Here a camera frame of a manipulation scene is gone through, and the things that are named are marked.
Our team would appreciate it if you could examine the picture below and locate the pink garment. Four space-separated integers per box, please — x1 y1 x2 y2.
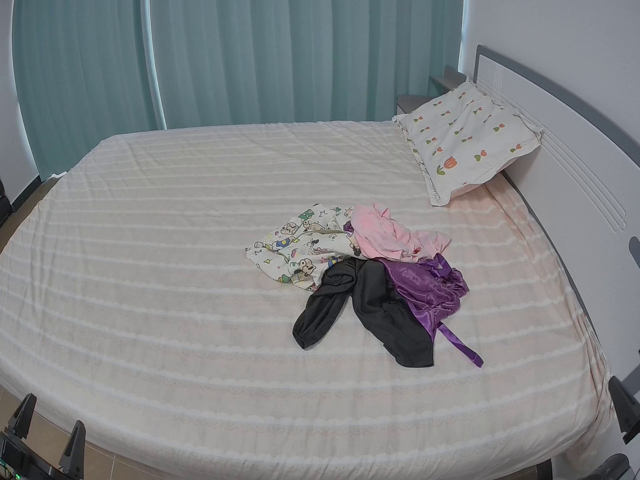
350 203 452 264

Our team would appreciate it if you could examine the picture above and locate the bed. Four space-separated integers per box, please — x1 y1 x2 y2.
0 44 640 480

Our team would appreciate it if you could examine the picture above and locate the black T-shirt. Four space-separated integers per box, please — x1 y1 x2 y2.
292 257 436 369

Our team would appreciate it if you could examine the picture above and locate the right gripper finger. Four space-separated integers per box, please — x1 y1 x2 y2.
608 375 640 445

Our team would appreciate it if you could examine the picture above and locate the white printed garment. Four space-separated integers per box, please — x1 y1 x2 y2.
245 203 361 294

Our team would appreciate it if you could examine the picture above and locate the purple garment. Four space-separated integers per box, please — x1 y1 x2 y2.
342 220 485 369

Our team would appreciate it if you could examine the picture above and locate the grey white bedside table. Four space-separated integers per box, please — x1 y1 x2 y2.
396 64 468 119

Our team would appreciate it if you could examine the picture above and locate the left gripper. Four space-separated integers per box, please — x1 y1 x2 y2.
0 393 87 480

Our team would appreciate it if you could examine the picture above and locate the white printed pillow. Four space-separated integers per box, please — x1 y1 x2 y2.
391 79 545 208

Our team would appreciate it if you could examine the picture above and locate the black chest of drawers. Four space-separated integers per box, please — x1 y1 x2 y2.
0 178 13 229

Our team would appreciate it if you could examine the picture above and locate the blue-green curtain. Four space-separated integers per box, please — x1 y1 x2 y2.
145 0 468 129
11 0 166 181

